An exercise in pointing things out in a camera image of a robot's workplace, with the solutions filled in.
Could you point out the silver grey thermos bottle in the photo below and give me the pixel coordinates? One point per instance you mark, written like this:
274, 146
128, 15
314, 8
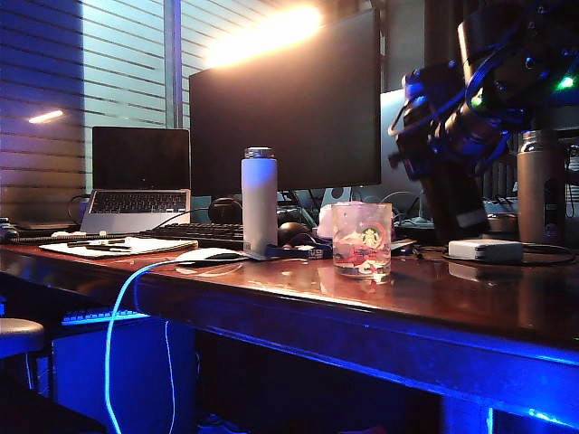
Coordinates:
538, 190

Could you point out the dark grey gadget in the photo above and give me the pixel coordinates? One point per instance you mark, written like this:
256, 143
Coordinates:
6, 230

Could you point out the pink white soft item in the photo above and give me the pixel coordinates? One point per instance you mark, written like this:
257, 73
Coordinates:
324, 221

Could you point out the black metal rack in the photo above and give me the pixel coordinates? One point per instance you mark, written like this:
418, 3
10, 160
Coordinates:
573, 178

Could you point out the grey window post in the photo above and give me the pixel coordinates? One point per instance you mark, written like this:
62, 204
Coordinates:
173, 68

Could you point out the black headphones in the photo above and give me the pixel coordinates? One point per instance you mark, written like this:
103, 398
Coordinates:
218, 210

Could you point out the round padded stool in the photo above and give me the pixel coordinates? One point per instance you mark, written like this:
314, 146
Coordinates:
20, 336

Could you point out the white power adapter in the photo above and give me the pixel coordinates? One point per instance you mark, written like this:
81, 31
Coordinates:
484, 251

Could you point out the black pen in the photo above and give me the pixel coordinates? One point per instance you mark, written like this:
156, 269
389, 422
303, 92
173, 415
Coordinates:
109, 248
91, 243

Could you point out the black desktop keyboard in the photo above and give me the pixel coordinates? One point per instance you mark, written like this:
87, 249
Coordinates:
199, 233

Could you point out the white computer mouse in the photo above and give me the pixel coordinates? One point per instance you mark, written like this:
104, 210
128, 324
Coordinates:
204, 256

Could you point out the black round object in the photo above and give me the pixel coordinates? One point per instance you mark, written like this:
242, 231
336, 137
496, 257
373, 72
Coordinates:
292, 233

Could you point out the silver monitor back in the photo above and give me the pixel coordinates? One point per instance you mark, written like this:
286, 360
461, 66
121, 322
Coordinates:
389, 108

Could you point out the white thermos bottle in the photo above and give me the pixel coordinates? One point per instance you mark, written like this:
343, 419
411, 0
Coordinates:
259, 203

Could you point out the printed clear glass cup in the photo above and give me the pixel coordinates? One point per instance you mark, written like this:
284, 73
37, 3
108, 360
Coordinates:
362, 253

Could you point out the dark pleated curtain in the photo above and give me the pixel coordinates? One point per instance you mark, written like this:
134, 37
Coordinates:
439, 31

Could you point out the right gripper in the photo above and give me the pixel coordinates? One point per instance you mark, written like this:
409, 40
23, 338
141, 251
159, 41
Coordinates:
445, 131

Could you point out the silver open laptop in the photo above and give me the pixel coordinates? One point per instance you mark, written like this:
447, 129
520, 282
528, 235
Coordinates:
141, 158

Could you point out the white notepad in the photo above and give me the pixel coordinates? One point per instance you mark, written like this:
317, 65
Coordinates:
154, 246

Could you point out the backlit keyboard under desk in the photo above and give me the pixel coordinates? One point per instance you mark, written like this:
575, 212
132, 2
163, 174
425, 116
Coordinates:
90, 316

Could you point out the under-desk cabinet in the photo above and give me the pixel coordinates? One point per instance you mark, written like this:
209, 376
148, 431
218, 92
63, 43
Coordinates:
140, 375

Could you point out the black thermos bottle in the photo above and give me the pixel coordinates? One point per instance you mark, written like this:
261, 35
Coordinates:
452, 203

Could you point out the small white object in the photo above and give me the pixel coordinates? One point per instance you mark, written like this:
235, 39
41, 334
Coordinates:
69, 234

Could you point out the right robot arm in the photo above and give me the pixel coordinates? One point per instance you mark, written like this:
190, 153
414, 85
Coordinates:
520, 59

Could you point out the large black monitor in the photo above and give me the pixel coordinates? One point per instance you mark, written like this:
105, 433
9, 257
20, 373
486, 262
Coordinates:
285, 126

